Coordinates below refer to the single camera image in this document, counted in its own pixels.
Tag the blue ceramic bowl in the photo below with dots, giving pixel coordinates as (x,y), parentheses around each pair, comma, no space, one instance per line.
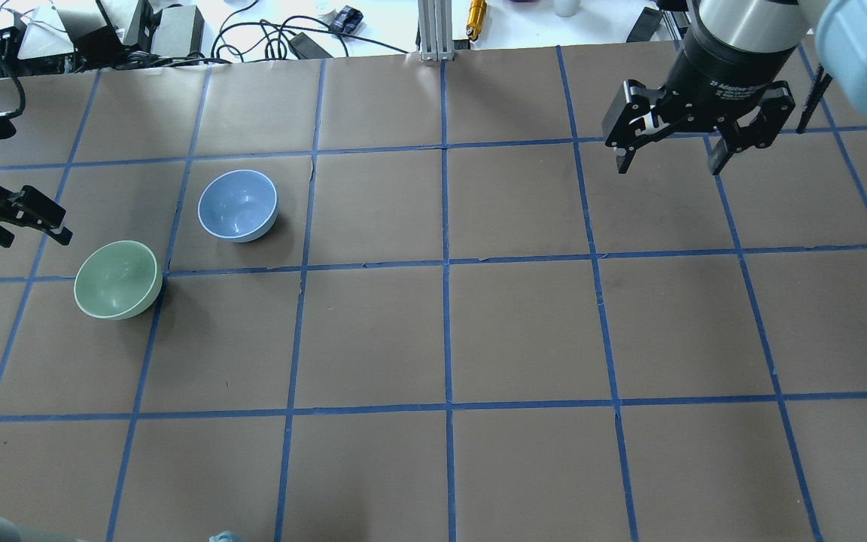
(239,206)

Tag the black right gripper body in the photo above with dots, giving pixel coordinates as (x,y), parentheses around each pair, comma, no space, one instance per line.
(719,71)

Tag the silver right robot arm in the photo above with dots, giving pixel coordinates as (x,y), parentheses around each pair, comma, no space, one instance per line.
(839,29)

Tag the green ceramic bowl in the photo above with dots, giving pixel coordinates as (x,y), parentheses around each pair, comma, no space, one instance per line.
(118,281)

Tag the black power adapter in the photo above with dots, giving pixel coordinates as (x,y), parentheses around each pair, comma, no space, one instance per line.
(303,47)

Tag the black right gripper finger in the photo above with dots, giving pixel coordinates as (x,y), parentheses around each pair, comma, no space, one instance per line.
(632,121)
(759,133)

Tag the yellow cylindrical tool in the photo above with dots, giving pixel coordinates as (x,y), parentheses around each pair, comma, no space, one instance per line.
(475,19)

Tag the black smartphone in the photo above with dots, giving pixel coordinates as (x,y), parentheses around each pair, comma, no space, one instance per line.
(646,25)

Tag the aluminium frame post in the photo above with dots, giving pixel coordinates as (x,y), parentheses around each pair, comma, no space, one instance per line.
(435,25)

